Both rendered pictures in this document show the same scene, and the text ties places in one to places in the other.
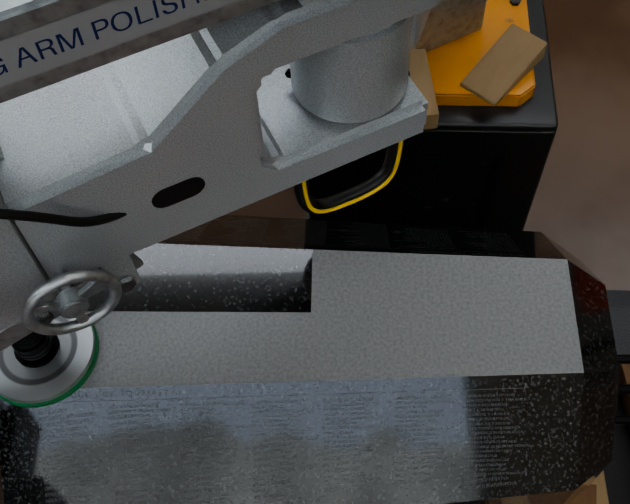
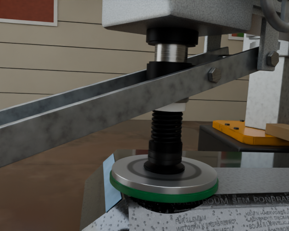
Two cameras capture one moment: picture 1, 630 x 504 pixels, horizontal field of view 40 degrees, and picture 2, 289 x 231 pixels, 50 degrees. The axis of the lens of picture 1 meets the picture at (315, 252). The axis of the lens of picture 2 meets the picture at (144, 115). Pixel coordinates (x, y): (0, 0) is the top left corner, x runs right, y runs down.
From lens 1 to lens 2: 1.47 m
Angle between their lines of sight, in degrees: 52
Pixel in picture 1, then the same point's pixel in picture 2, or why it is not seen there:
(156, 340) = (255, 176)
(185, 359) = not seen: outside the picture
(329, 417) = not seen: outside the picture
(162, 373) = (280, 187)
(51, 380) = (191, 178)
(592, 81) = not seen: outside the picture
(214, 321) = (288, 170)
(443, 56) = not seen: hidden behind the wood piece
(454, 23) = (288, 119)
